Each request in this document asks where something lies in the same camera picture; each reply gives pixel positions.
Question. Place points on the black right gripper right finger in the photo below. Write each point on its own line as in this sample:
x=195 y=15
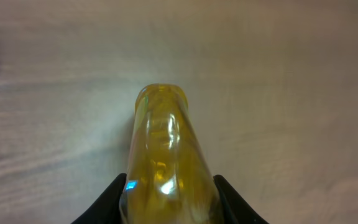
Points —
x=235 y=209

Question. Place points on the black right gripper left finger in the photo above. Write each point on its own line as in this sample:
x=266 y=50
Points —
x=105 y=209

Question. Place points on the yellow liquid bottle silver cap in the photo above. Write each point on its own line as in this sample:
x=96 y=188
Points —
x=167 y=180

